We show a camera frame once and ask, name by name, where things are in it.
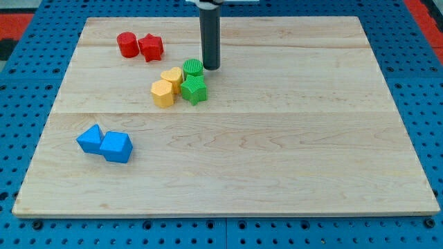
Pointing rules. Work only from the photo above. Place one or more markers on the green star block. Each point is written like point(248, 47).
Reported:
point(194, 89)

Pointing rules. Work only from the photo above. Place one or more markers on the red star block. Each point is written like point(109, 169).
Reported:
point(151, 47)

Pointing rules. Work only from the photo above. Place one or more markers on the green cylinder block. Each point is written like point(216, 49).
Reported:
point(193, 67)

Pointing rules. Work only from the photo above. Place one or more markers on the yellow heart block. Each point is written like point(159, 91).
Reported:
point(175, 76)

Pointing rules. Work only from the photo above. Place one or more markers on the yellow hexagon block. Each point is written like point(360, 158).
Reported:
point(162, 93)

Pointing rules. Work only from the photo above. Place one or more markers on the wooden board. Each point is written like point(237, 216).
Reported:
point(299, 122)

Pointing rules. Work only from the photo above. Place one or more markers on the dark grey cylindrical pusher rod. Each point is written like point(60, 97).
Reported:
point(209, 19)

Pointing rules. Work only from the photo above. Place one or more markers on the blue cube block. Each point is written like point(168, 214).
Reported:
point(116, 147)

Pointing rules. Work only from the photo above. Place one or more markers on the red cylinder block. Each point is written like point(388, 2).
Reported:
point(128, 44)

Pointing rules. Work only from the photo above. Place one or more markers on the blue triangle block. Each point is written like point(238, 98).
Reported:
point(91, 140)

